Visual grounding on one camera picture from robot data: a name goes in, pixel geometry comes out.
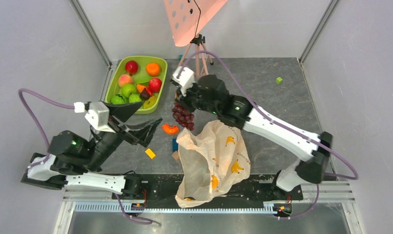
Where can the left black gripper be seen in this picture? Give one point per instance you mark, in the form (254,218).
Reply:
(140,134)

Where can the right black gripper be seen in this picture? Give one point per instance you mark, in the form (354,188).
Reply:
(190,100)

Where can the purple fake grape bunch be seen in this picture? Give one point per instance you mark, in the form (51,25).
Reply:
(182,116)

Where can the red fake apple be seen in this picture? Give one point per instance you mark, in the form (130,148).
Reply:
(155,85)
(131,67)

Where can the translucent beige plastic bag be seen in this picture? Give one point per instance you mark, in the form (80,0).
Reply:
(212,161)

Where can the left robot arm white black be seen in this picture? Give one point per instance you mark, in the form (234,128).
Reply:
(72,162)

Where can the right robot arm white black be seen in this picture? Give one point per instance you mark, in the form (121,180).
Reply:
(311,149)

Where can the green bumpy fake fruit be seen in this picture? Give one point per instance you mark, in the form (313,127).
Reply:
(135,98)

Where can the yellow fake fruit slice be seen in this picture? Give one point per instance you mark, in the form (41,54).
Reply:
(150,102)

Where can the green fake apple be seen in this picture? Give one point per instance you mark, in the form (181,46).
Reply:
(128,89)

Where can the orange red fake fruit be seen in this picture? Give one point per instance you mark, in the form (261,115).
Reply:
(141,87)

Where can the peach fake fruit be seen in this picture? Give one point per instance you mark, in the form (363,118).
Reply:
(125,79)

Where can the yellow small block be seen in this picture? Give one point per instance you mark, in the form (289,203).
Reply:
(150,153)

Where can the orange curved toy piece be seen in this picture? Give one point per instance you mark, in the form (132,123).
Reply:
(171,130)

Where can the green plastic tub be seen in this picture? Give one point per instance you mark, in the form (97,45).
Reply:
(142,61)

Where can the blue toy brick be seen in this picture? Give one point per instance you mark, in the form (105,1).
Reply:
(174,145)

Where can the wooden cube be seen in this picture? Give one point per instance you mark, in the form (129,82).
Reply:
(175,155)

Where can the pink tripod stand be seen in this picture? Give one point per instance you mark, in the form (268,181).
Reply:
(201,60)

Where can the pink perforated board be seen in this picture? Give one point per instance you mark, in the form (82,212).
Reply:
(188,17)

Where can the small green cube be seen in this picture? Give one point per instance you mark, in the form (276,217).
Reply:
(278,80)

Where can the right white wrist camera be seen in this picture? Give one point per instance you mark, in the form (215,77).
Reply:
(183,78)

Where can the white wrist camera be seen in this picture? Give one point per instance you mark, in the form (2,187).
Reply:
(97,114)
(183,78)

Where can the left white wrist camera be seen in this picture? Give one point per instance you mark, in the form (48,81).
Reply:
(97,114)

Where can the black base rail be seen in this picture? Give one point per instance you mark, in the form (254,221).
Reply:
(159,190)

